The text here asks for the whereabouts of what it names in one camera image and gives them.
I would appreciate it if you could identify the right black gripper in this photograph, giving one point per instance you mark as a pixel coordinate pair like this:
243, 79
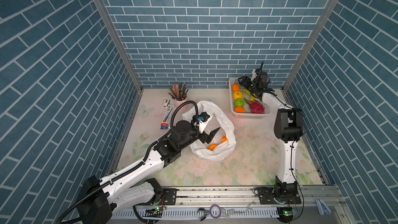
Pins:
245, 79

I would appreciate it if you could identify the yellow fruit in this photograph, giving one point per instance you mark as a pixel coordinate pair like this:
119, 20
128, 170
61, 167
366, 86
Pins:
238, 95

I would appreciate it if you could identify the pink dragon fruit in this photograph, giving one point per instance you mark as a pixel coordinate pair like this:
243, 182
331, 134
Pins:
255, 106

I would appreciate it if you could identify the green fruit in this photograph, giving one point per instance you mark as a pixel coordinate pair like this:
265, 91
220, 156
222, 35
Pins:
239, 102

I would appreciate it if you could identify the coloured pencils bundle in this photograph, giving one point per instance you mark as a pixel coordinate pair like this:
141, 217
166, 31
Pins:
178, 92

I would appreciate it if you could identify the white plastic basket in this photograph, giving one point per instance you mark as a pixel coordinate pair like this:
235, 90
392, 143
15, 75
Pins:
248, 114

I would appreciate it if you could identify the white plastic bag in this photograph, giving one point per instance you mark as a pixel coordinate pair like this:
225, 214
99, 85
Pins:
219, 119

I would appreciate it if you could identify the toothpaste tube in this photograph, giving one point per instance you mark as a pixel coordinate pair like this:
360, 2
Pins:
166, 121

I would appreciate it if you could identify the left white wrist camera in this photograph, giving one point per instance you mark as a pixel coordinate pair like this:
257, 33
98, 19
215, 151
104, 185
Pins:
201, 121

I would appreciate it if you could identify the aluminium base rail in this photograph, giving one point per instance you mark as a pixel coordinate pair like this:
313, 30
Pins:
321, 205

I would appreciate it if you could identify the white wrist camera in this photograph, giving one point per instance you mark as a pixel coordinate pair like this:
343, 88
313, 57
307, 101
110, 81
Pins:
201, 121
256, 75

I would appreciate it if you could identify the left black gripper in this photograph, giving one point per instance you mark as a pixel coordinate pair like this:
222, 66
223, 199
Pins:
204, 138

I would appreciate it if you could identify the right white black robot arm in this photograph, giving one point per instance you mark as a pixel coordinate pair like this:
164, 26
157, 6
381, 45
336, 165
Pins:
288, 128

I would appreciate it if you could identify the pink pencil cup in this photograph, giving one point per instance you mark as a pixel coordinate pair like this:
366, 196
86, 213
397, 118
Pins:
178, 103

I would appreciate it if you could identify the yellow banana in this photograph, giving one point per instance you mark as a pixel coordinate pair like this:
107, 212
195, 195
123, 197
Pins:
251, 97

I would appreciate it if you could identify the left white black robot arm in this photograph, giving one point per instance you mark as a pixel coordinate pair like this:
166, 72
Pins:
100, 198

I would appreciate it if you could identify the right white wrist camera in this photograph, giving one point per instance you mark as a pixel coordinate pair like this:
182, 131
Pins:
256, 75

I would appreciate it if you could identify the purple tape roll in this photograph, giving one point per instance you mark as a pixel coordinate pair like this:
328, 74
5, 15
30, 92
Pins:
215, 211

